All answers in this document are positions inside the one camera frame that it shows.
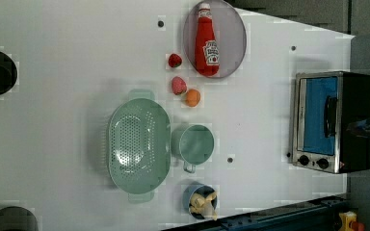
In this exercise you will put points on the black steel toaster oven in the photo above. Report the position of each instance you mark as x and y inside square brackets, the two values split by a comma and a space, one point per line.
[325, 104]

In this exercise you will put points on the yellow red toy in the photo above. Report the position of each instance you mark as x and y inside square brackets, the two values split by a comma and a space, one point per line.
[350, 222]

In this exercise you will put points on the grey round plate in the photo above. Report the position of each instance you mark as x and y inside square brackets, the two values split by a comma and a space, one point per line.
[230, 34]

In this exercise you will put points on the green mug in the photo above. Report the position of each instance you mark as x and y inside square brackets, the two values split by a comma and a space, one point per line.
[193, 144]

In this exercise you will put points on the orange fruit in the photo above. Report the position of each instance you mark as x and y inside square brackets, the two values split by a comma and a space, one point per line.
[192, 98]

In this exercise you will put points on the red ketchup bottle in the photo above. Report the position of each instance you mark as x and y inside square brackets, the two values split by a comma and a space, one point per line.
[207, 55]

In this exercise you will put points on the blue cup with fries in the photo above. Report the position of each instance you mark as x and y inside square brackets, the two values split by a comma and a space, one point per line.
[200, 201]

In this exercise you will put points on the pink strawberry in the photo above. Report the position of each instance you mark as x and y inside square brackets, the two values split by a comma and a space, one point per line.
[178, 85]

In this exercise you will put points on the dark red strawberry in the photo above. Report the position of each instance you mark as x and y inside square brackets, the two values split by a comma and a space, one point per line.
[174, 60]

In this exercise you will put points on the green colander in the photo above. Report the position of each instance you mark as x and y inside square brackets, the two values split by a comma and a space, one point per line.
[139, 146]

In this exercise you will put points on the black round base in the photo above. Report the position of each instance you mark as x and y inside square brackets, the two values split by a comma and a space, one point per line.
[17, 219]

